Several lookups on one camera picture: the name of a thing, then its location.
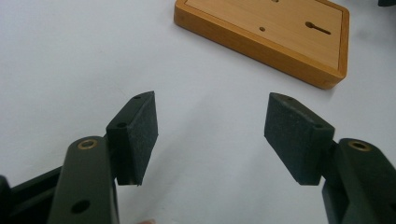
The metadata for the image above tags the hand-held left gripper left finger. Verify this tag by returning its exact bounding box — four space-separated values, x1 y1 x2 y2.
106 91 159 187

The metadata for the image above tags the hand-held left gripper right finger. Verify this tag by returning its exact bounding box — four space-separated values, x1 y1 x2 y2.
263 91 336 187

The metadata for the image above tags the wooden photo frame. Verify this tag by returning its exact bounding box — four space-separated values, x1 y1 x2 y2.
173 0 350 91

